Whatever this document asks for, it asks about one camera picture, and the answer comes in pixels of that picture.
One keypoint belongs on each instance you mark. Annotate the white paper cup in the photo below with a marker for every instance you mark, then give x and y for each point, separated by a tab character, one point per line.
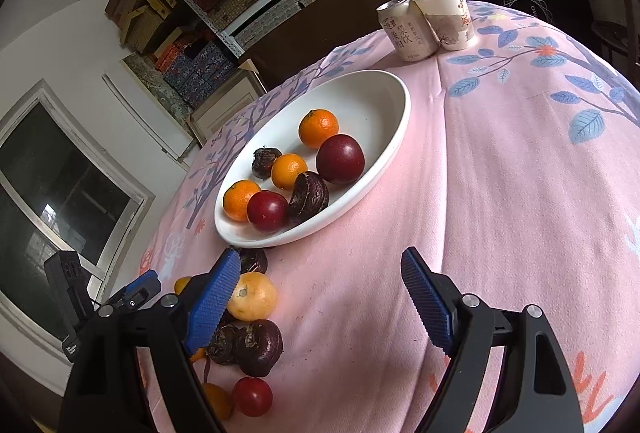
451	21

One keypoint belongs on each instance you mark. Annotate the large dark red plum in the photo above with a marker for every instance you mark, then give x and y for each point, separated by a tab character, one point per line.
340	160

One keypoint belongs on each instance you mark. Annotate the yellow orange fruit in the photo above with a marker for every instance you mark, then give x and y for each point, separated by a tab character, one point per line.
219	399
253	298

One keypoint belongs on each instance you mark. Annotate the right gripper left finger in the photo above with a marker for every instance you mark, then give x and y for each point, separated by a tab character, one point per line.
105	391

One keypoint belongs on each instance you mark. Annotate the pink printed tablecloth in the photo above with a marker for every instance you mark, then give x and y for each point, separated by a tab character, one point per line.
518	177

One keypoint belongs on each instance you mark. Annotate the dark purple round fruit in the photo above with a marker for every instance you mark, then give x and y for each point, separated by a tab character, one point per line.
258	347

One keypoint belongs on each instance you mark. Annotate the white beverage can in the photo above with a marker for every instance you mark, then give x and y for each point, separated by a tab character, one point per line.
410	33

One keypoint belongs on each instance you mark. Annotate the small red cherry tomato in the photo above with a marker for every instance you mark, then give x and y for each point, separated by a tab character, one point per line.
253	397

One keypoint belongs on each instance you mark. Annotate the dark glass door window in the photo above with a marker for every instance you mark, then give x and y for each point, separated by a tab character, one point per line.
61	191

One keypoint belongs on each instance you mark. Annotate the dark water chestnut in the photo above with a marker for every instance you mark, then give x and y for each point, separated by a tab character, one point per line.
310	196

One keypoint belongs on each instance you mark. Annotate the large orange mandarin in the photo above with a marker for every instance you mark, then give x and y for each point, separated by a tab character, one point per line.
237	197

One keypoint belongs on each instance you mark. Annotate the small orange mandarin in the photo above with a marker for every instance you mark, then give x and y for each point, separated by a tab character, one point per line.
316	127

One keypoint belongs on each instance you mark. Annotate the small red plum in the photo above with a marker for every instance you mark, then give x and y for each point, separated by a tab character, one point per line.
267	211

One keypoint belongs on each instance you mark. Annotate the white oval plate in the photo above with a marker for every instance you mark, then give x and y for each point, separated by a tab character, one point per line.
372	107

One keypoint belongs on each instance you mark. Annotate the dark chestnut on plate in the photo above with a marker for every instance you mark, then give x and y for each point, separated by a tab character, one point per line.
263	160

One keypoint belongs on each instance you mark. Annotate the small orange kumquat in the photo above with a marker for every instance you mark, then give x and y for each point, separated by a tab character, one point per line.
285	170

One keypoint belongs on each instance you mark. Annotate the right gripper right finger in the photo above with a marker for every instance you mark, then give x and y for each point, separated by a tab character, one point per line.
535	391

